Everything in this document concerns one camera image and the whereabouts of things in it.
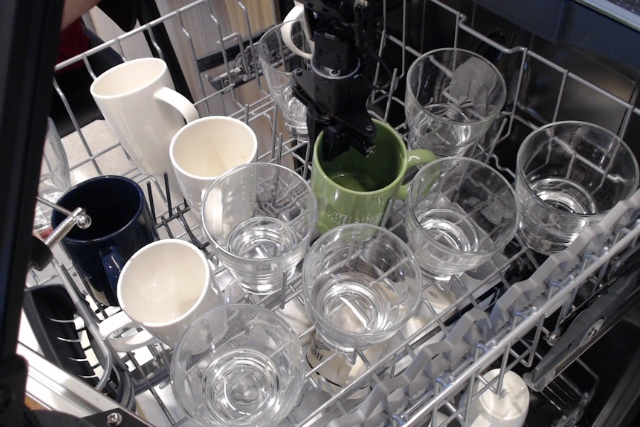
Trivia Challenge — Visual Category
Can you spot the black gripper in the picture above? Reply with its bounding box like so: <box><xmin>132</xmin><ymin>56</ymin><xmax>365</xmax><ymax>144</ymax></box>
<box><xmin>293</xmin><ymin>29</ymin><xmax>377</xmax><ymax>161</ymax></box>

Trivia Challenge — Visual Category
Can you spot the green ceramic mug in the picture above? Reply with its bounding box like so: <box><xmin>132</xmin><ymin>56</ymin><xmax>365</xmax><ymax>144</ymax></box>
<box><xmin>311</xmin><ymin>120</ymin><xmax>436</xmax><ymax>233</ymax></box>

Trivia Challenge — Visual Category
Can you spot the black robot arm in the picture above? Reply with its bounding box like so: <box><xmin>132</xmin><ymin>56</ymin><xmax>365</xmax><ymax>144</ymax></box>
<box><xmin>292</xmin><ymin>0</ymin><xmax>376</xmax><ymax>160</ymax></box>

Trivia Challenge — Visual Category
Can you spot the clear glass back centre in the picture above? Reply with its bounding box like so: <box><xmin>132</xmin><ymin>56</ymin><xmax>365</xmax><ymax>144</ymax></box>
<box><xmin>257</xmin><ymin>23</ymin><xmax>311</xmax><ymax>141</ymax></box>

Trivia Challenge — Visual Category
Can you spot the clear glass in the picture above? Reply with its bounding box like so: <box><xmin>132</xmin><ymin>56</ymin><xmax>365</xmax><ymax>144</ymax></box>
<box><xmin>515</xmin><ymin>121</ymin><xmax>639</xmax><ymax>255</ymax></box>
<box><xmin>33</xmin><ymin>118</ymin><xmax>71</xmax><ymax>236</ymax></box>
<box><xmin>404</xmin><ymin>48</ymin><xmax>507</xmax><ymax>157</ymax></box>
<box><xmin>171</xmin><ymin>304</ymin><xmax>305</xmax><ymax>426</ymax></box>
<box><xmin>202</xmin><ymin>162</ymin><xmax>317</xmax><ymax>295</ymax></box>
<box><xmin>302</xmin><ymin>223</ymin><xmax>422</xmax><ymax>352</ymax></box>
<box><xmin>405</xmin><ymin>157</ymin><xmax>519</xmax><ymax>281</ymax></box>
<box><xmin>257</xmin><ymin>23</ymin><xmax>311</xmax><ymax>141</ymax></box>

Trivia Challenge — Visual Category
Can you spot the clear glass back right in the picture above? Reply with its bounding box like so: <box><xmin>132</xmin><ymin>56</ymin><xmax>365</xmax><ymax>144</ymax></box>
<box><xmin>404</xmin><ymin>48</ymin><xmax>507</xmax><ymax>157</ymax></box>

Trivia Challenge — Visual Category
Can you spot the clear glass centre left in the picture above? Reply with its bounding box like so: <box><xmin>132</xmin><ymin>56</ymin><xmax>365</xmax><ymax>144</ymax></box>
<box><xmin>202</xmin><ymin>162</ymin><xmax>317</xmax><ymax>295</ymax></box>

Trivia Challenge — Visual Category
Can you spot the clear glass centre right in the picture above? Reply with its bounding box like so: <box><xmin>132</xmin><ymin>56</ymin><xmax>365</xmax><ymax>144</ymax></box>
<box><xmin>405</xmin><ymin>157</ymin><xmax>519</xmax><ymax>281</ymax></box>

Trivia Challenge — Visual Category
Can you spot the white mug at back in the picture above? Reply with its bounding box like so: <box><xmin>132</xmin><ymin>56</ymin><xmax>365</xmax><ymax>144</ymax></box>
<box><xmin>280</xmin><ymin>3</ymin><xmax>315</xmax><ymax>60</ymax></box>

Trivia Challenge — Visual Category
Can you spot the clear glass front centre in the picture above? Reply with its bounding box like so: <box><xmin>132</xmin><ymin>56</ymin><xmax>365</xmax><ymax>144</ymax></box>
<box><xmin>302</xmin><ymin>223</ymin><xmax>422</xmax><ymax>352</ymax></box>

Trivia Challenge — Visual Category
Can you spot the clear glass far right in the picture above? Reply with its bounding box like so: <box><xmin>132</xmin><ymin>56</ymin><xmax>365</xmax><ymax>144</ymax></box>
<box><xmin>515</xmin><ymin>121</ymin><xmax>639</xmax><ymax>255</ymax></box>

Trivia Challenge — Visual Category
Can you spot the white mug front left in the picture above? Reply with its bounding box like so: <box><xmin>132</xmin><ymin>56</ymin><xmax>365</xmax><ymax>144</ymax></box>
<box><xmin>100</xmin><ymin>239</ymin><xmax>223</xmax><ymax>352</ymax></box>

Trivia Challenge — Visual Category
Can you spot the dark blue mug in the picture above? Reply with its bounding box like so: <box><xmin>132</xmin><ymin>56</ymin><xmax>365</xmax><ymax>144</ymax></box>
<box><xmin>57</xmin><ymin>175</ymin><xmax>158</xmax><ymax>306</ymax></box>

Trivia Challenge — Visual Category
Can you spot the clear glass front left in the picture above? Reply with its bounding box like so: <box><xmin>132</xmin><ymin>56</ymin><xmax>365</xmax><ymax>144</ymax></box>
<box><xmin>171</xmin><ymin>304</ymin><xmax>305</xmax><ymax>426</ymax></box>

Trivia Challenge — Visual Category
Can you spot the clear glass far left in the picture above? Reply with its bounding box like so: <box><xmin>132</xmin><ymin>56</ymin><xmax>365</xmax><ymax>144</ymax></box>
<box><xmin>33</xmin><ymin>118</ymin><xmax>71</xmax><ymax>236</ymax></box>

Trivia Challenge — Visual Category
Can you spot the black clamp with metal screw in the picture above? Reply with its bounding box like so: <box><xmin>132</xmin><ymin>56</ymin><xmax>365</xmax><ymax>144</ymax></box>
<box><xmin>27</xmin><ymin>196</ymin><xmax>92</xmax><ymax>271</ymax></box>

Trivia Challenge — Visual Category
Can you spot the black plastic cutlery basket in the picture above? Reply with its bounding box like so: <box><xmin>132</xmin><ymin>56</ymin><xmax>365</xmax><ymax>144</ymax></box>
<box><xmin>23</xmin><ymin>284</ymin><xmax>99</xmax><ymax>387</ymax></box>

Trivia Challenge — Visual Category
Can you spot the metal wire dishwasher rack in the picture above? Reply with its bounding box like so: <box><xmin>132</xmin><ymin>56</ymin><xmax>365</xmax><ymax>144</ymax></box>
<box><xmin>18</xmin><ymin>0</ymin><xmax>639</xmax><ymax>426</ymax></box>

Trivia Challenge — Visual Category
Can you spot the cream cup without handle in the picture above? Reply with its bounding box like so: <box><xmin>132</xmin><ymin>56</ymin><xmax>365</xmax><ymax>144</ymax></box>
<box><xmin>169</xmin><ymin>116</ymin><xmax>258</xmax><ymax>214</ymax></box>

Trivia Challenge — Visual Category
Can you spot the tall white mug with handle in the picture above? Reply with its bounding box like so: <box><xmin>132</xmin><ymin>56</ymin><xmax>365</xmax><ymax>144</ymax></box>
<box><xmin>90</xmin><ymin>57</ymin><xmax>199</xmax><ymax>176</ymax></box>

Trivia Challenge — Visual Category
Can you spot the black frame post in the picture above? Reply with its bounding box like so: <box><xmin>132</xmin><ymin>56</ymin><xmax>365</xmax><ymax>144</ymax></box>
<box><xmin>1</xmin><ymin>0</ymin><xmax>64</xmax><ymax>426</ymax></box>

